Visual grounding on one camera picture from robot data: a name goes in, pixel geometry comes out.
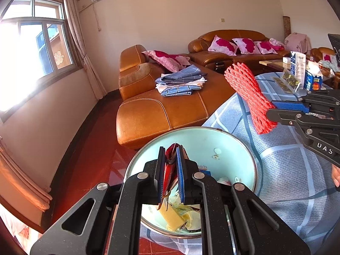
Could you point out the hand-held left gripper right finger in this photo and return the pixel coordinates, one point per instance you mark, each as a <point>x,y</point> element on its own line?
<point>181,175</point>

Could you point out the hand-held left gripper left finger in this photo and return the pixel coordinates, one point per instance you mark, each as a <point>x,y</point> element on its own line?
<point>160,172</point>

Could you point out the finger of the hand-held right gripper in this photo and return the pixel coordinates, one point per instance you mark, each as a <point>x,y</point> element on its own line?
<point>281,117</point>
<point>289,105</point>

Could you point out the red snack wrapper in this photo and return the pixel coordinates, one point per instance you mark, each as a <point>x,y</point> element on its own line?
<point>170,170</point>

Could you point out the red foam net sleeve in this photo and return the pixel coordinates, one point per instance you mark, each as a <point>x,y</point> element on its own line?
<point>247,93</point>

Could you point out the yellow sponge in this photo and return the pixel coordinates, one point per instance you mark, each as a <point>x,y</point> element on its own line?
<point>172,217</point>

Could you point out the light blue trash bin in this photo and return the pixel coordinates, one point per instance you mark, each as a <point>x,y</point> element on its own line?
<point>212,143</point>

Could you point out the person's right hand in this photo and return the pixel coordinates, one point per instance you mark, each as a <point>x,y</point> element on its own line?
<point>336,175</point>

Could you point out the flat clear snack packet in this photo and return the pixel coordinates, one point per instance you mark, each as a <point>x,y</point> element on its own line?
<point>280,83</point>

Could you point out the clear standing snack packet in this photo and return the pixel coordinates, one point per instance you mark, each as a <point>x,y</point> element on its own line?
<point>290,79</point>

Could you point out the blue carton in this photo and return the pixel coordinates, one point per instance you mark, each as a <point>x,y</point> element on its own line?
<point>313,81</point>

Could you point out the white milk carton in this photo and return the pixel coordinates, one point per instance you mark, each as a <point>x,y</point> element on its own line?
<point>298,63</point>

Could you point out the small white box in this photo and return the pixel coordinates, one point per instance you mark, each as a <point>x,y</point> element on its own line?
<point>286,60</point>

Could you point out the blue plaid tablecloth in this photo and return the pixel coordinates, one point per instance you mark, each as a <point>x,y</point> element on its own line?
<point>279,164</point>

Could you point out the brown leather chaise sofa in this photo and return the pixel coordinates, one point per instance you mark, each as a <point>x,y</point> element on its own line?
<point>159,117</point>

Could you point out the light blue cloth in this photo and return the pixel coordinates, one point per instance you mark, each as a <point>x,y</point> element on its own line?
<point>329,66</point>

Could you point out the small pink floral pillow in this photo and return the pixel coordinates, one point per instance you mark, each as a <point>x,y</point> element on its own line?
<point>328,58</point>

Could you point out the folded pink cloth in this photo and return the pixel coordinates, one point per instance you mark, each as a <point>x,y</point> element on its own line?
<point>276,43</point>

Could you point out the pink floral cover cloth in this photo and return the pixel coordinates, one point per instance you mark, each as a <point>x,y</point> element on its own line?
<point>297,42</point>

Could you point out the brown leather armchair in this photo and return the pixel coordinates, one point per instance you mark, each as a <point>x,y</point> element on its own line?
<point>324,50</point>

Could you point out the tall patterned cylinder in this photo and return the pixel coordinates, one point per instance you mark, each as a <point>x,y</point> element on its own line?
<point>286,26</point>

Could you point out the folded blue plaid bedsheets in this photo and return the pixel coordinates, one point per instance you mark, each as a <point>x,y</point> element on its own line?
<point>180,81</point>

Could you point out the beige floral curtain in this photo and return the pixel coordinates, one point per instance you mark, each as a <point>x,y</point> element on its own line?
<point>79,45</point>

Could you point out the sliding window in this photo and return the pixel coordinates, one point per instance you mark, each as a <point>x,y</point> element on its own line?
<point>39,47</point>

